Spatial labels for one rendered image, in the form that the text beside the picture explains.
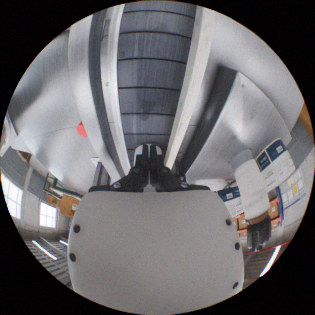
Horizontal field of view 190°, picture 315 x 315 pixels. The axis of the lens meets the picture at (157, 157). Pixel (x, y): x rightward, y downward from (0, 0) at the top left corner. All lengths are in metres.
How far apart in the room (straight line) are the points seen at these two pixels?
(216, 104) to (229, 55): 0.11
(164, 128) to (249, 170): 0.24
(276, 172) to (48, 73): 0.66
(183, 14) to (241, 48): 0.14
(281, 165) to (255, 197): 0.18
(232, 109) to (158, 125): 0.13
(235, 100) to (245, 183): 0.20
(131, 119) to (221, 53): 0.20
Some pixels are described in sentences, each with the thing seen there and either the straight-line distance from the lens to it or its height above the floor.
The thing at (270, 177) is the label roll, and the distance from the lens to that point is 0.42.
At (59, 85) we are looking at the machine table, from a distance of 0.26.
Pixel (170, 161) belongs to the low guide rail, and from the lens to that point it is 0.17.
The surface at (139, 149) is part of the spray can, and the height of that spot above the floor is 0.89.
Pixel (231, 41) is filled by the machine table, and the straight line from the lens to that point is 0.24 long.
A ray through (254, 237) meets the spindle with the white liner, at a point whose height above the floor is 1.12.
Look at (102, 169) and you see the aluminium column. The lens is 0.35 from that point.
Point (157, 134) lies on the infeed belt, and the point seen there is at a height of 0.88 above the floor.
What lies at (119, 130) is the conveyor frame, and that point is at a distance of 0.17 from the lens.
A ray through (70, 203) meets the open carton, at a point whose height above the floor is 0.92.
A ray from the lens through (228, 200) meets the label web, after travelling 0.50.
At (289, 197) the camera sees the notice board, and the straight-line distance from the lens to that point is 4.43.
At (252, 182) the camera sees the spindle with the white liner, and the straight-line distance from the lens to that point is 0.29.
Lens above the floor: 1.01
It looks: 36 degrees down
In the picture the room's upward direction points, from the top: 176 degrees clockwise
